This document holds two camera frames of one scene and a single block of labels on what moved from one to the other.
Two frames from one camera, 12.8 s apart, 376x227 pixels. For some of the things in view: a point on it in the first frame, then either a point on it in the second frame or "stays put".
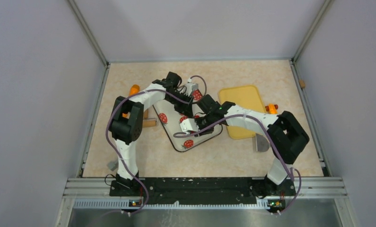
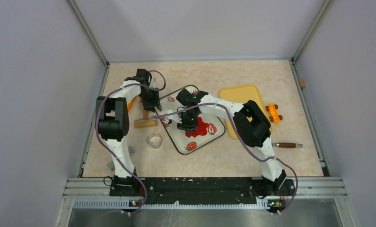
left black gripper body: (179, 105) → (150, 98)
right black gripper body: (204, 122) → (189, 121)
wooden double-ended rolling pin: (148, 122) stays put
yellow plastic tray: (247, 96) stays put
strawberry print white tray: (169, 119) stays put
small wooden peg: (302, 83) stays put
